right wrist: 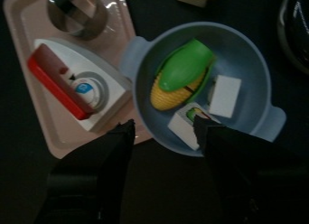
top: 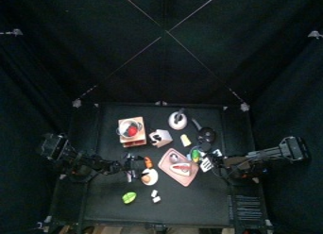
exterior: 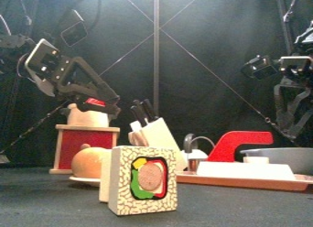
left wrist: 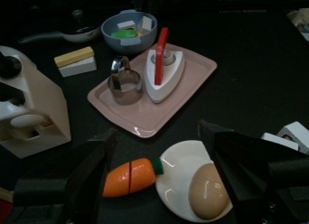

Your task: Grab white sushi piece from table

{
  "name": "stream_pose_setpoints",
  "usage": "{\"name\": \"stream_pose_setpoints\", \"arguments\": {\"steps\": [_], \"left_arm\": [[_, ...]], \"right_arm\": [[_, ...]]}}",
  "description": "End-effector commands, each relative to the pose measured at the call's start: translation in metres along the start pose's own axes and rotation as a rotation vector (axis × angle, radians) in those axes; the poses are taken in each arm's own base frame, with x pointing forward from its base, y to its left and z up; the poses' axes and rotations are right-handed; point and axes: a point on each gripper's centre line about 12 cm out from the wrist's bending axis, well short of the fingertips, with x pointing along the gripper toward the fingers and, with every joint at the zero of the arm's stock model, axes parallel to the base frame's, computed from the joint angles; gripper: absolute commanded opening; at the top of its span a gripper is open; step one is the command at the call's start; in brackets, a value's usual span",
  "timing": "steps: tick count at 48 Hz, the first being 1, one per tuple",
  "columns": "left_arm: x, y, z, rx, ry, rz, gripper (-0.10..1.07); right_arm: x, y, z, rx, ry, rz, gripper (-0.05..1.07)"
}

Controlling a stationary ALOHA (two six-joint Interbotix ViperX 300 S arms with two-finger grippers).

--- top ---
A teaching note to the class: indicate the red toy tomato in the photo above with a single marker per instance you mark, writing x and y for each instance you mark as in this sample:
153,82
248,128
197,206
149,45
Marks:
132,130

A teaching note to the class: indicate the yellow toy cheese wedge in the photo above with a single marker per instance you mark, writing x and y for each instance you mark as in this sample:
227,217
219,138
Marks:
185,140

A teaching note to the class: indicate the grey frame clamp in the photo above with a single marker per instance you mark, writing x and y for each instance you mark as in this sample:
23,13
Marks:
15,32
315,34

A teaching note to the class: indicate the green toy leaf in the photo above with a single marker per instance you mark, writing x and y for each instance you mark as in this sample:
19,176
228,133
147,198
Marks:
128,197

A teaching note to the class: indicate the pink wooden toy stove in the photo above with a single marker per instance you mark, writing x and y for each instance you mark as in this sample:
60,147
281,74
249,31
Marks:
133,140

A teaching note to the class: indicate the white toy kettle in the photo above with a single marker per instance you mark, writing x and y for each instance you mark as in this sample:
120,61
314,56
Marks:
177,120

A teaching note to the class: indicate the white toy sushi piece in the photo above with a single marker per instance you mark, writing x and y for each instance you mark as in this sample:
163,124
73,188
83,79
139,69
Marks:
153,193
156,199

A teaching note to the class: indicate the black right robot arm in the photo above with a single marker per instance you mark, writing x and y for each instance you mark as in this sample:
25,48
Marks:
277,153

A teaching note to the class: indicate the silver toy pot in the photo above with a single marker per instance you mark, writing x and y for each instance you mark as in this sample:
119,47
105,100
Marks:
125,127

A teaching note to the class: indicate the white round plate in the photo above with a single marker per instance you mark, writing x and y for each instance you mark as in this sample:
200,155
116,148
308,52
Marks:
152,174

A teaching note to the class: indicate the black toy frying pan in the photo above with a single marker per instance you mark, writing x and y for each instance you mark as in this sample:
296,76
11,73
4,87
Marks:
207,134

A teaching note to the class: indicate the pink square tray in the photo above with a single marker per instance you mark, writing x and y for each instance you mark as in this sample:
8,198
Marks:
187,178

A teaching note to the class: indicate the white cube box black print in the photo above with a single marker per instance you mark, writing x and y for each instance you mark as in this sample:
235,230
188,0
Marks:
160,138

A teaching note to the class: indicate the red white toy fish slice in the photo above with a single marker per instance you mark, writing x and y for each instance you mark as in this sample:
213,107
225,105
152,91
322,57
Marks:
181,169

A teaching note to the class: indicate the brown toy egg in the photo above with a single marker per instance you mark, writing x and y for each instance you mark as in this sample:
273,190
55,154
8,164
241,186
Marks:
145,178

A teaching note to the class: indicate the orange toy carrot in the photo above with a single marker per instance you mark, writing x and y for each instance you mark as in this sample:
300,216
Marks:
148,162

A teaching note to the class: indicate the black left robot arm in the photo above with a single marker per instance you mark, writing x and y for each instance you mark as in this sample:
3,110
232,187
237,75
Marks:
63,151

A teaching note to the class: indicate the green yellow toy vegetable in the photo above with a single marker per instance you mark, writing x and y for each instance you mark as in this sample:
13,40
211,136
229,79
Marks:
195,155

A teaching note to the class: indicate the grey toy sushi piece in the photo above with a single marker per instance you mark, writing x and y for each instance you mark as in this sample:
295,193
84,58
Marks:
173,158

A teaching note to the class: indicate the small black round lid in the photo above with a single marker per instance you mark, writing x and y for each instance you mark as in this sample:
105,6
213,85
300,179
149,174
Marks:
204,146

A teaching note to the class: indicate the grey frame corner bracket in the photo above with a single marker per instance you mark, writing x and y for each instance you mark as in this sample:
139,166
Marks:
76,103
244,107
160,103

